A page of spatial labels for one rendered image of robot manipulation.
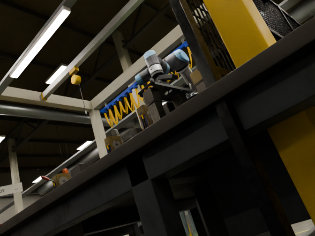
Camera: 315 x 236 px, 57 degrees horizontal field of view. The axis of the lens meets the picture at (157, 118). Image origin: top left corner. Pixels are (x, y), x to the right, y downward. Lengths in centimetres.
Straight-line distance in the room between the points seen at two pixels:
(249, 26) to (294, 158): 35
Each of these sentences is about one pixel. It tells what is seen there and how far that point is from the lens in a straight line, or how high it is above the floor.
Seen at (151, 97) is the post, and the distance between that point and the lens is 117.
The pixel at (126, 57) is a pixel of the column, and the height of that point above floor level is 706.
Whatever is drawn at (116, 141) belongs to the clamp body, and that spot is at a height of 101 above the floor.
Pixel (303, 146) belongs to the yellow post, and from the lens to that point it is 72.
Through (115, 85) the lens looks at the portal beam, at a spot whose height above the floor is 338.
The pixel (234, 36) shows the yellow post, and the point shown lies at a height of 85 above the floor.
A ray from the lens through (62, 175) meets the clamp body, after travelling 221.
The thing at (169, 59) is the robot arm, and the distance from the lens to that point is 214.
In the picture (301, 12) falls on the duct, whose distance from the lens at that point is 1359.
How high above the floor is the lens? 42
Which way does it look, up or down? 22 degrees up
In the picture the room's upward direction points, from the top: 19 degrees counter-clockwise
